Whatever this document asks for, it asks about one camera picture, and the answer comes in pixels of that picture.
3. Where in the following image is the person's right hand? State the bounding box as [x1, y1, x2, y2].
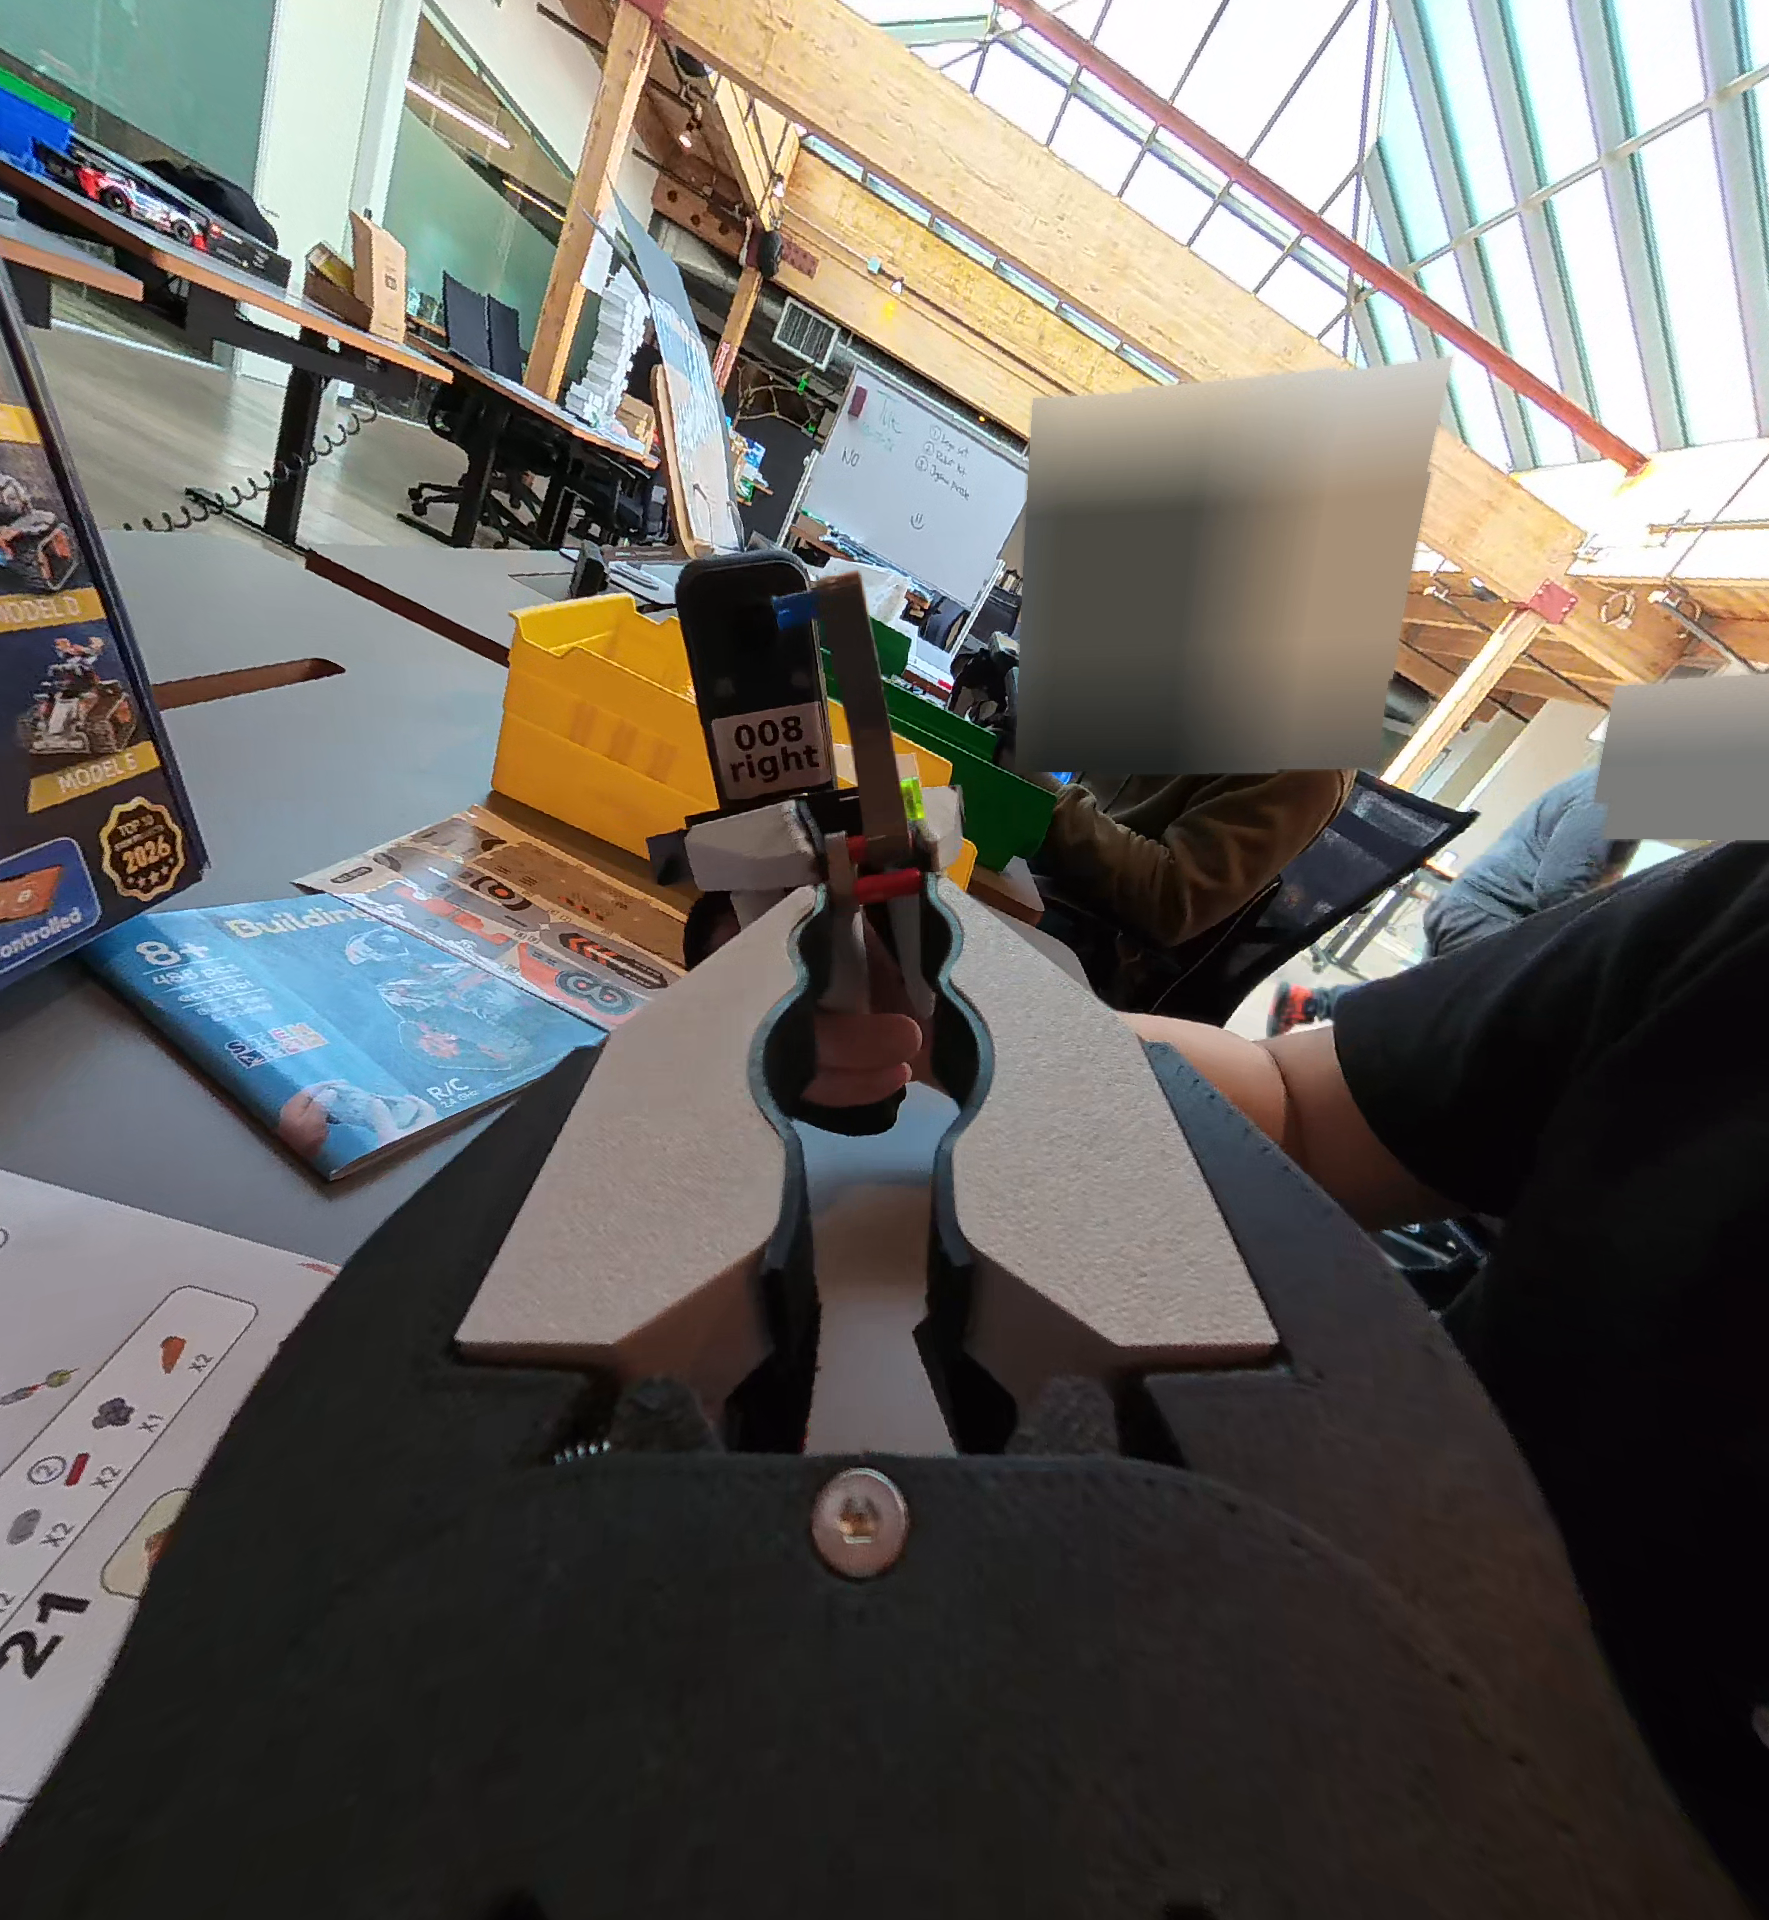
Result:
[803, 1017, 925, 1116]

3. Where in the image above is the blue storage bin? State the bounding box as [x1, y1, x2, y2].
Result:
[0, 32, 76, 164]

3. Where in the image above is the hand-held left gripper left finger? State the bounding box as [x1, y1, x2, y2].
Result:
[457, 885, 828, 1418]

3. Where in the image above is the yellow storage bin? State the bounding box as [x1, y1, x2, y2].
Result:
[492, 590, 981, 888]

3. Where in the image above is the black office chair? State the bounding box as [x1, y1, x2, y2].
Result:
[1123, 773, 1480, 1031]

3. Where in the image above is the black toy car box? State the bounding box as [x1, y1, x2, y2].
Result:
[29, 131, 296, 289]

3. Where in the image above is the whiteboard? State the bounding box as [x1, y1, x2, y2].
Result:
[793, 364, 1032, 609]

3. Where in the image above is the grey toy beam assembly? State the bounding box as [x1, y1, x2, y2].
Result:
[767, 568, 965, 1031]

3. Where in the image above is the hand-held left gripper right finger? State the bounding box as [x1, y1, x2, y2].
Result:
[923, 880, 1284, 1411]

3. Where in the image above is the red ceiling pipe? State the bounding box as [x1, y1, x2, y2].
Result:
[996, 0, 1651, 476]

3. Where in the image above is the coiled black cable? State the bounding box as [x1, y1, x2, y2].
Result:
[125, 392, 379, 537]

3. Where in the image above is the cardboard box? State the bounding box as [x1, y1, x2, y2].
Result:
[306, 210, 411, 345]

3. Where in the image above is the wooden top standing desk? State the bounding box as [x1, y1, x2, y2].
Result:
[0, 134, 454, 549]
[405, 335, 663, 549]

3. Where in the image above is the person's right forearm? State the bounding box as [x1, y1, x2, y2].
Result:
[1120, 1009, 1495, 1233]

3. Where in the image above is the stack of white boxes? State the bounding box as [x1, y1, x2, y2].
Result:
[560, 266, 655, 428]

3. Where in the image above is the green storage bin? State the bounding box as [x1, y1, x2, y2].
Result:
[824, 615, 1057, 873]

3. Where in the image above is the white instruction manual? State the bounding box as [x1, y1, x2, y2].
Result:
[0, 1153, 343, 1905]

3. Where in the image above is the leaning printed board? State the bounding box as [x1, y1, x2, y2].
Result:
[607, 196, 747, 559]

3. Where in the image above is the black bag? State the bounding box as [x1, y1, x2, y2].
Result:
[141, 157, 281, 250]

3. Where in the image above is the blue toy set box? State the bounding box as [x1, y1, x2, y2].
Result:
[0, 47, 210, 1035]

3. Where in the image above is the sticker sheet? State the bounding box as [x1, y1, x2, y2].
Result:
[296, 800, 694, 1031]

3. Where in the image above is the blue booklet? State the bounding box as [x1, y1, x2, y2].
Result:
[80, 899, 609, 1185]

